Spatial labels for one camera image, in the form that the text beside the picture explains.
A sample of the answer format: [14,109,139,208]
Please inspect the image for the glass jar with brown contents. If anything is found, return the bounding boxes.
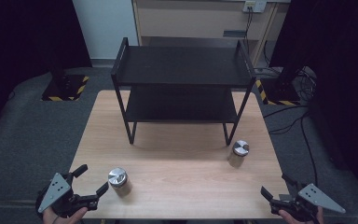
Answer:
[107,167,133,198]

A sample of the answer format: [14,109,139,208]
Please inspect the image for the beige wooden cabinet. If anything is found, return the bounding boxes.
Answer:
[131,0,292,67]

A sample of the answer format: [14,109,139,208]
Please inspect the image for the black two-tier metal shelf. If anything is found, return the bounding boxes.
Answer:
[110,36,257,147]

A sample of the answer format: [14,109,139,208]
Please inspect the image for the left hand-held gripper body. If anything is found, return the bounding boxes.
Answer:
[35,172,101,218]

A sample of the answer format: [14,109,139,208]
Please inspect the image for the person's left hand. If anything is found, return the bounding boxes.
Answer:
[42,206,89,224]

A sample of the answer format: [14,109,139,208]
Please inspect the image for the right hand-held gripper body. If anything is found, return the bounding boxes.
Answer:
[269,183,347,223]

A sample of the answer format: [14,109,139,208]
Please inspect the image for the black socket cable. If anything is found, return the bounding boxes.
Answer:
[243,7,255,54]

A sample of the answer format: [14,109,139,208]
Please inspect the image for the tangled black cables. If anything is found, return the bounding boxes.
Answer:
[255,66,319,102]

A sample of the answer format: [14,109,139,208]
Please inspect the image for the dark curtain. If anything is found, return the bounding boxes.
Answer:
[268,0,358,195]

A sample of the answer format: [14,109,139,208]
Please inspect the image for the glass jar with tan contents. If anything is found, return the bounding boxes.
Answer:
[227,139,250,169]

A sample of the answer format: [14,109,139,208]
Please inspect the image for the black floor cable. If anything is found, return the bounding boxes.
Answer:
[262,105,320,188]

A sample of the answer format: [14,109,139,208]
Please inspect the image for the white wall socket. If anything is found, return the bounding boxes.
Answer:
[242,0,268,14]

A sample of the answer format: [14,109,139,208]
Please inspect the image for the person's right hand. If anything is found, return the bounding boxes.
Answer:
[278,206,325,224]

